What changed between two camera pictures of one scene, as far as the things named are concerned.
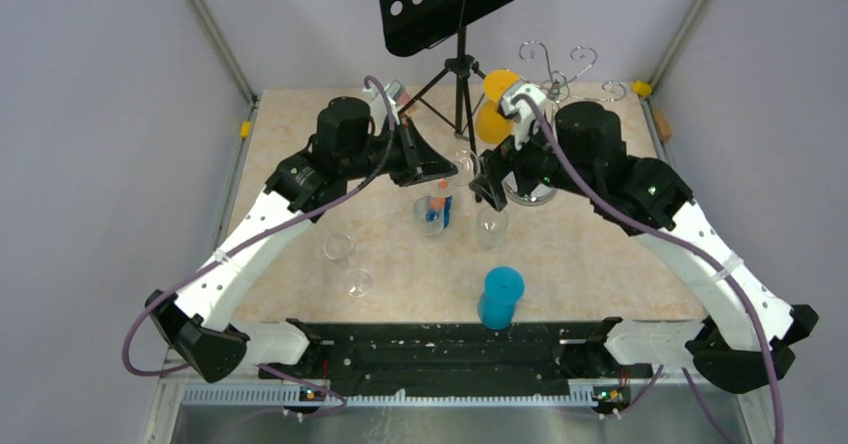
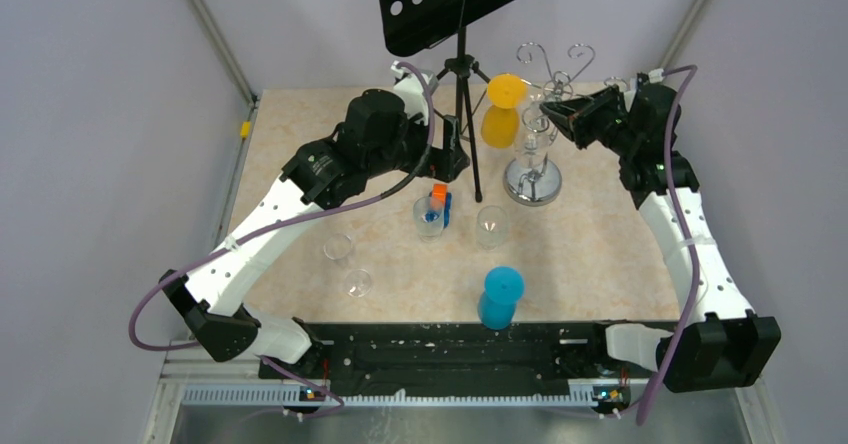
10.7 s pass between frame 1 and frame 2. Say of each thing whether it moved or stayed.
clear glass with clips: stayed
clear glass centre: stayed
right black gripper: moved
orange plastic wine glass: stayed
